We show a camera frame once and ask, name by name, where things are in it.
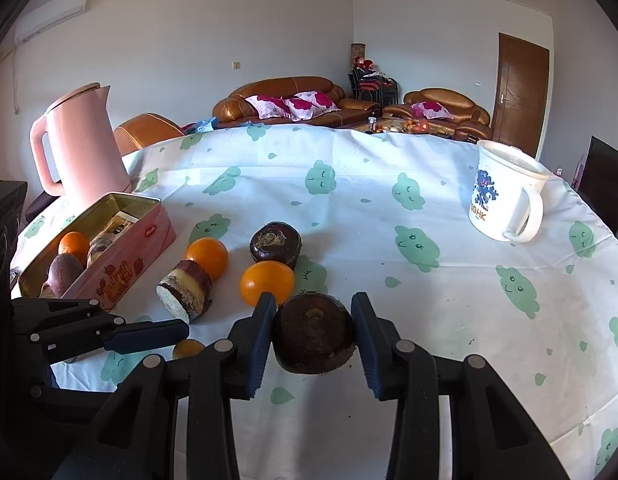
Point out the dark brown water chestnut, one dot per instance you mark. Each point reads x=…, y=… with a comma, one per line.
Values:
x=314, y=332
x=275, y=242

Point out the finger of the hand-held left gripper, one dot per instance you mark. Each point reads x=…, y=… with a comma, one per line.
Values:
x=144, y=337
x=64, y=396

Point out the small yellow kumquat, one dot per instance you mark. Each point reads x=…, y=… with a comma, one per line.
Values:
x=188, y=348

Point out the blue cloth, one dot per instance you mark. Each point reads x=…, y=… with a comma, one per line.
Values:
x=201, y=125

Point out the clear bottle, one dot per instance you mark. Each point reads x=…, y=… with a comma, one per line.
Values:
x=372, y=122

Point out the brown wooden door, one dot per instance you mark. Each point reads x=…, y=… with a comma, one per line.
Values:
x=521, y=95

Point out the white tablecloth with green print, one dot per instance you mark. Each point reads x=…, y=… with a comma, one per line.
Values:
x=439, y=310

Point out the pink floral pillow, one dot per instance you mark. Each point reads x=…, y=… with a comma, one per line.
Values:
x=431, y=109
x=269, y=106
x=311, y=102

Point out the black television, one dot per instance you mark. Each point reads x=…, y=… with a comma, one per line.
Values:
x=606, y=185

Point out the large orange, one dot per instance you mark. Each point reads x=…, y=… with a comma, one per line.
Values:
x=73, y=245

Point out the brown leather armchair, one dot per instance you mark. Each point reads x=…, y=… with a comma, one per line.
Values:
x=439, y=96

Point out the white air conditioner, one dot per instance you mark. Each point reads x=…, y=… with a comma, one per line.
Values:
x=51, y=12

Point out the purple sweet potato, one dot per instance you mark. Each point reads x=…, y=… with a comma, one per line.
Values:
x=61, y=275

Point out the tall brown cylinder vase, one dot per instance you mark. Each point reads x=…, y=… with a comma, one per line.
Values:
x=357, y=52

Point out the pink electric kettle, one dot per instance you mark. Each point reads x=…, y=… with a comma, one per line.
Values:
x=84, y=150

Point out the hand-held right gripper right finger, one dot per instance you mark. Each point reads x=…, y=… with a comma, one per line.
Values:
x=369, y=345

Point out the white mug with blue print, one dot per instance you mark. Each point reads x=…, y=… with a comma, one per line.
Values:
x=494, y=200

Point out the coffee table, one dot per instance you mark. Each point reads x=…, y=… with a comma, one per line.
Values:
x=389, y=125

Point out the brown leather sofa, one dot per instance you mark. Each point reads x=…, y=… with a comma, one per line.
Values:
x=289, y=85

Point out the printed paper leaflet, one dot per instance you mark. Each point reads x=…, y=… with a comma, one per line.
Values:
x=120, y=225

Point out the orange leather chair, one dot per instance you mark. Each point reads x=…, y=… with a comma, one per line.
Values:
x=144, y=132

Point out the stacked black chairs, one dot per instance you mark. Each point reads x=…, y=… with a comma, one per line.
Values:
x=371, y=85

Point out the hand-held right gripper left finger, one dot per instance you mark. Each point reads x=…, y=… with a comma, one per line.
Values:
x=261, y=340

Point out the pink tin box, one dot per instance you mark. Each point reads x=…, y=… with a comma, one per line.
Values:
x=134, y=255

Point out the layered cake roll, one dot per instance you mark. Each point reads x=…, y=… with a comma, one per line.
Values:
x=186, y=287

